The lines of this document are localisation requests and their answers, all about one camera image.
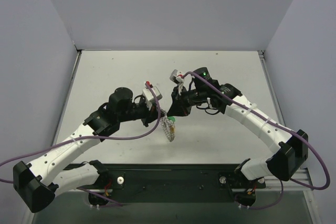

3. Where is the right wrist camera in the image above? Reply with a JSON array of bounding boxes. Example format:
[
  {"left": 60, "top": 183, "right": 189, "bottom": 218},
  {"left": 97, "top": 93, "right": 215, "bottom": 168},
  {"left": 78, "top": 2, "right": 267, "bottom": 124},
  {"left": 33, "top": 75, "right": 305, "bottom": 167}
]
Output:
[{"left": 170, "top": 69, "right": 185, "bottom": 96}]

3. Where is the silver round keyring disc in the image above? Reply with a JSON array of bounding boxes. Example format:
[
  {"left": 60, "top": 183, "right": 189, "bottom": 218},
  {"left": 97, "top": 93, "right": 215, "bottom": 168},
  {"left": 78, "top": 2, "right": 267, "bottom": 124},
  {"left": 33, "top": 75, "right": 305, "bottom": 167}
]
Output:
[{"left": 160, "top": 115, "right": 175, "bottom": 142}]

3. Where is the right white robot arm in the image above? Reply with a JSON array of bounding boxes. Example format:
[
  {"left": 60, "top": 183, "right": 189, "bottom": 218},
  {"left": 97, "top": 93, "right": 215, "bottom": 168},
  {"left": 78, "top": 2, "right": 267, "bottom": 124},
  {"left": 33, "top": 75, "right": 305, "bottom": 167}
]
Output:
[{"left": 167, "top": 67, "right": 308, "bottom": 181}]

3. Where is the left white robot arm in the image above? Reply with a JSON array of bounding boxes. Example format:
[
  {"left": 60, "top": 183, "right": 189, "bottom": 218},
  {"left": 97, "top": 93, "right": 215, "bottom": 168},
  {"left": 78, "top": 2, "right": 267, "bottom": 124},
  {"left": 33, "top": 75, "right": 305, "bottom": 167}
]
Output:
[{"left": 13, "top": 83, "right": 164, "bottom": 213}]

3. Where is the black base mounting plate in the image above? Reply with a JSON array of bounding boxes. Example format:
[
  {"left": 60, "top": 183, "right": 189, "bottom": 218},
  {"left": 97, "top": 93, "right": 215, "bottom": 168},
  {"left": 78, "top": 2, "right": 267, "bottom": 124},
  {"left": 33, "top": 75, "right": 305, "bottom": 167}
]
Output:
[{"left": 87, "top": 164, "right": 266, "bottom": 204}]

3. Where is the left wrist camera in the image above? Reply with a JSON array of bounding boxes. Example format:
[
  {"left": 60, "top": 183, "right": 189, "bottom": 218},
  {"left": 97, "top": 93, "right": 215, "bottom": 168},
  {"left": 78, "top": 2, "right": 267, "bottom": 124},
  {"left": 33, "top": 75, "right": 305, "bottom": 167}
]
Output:
[{"left": 142, "top": 81, "right": 162, "bottom": 109}]

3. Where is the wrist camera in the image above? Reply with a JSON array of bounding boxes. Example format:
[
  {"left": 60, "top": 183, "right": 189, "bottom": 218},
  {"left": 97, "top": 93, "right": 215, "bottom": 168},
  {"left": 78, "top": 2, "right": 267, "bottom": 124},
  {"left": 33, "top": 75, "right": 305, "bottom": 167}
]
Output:
[
  {"left": 142, "top": 81, "right": 162, "bottom": 109},
  {"left": 170, "top": 69, "right": 185, "bottom": 96}
]

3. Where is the aluminium front rail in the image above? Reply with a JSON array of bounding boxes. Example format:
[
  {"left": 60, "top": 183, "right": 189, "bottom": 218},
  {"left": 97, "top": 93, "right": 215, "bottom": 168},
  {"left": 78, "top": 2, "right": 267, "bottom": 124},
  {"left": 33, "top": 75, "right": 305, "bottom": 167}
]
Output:
[{"left": 265, "top": 168, "right": 312, "bottom": 191}]

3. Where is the green tagged key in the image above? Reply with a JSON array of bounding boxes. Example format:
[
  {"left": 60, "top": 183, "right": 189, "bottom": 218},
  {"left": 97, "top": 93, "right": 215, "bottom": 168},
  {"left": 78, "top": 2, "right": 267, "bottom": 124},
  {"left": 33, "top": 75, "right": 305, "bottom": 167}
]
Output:
[{"left": 168, "top": 116, "right": 176, "bottom": 122}]

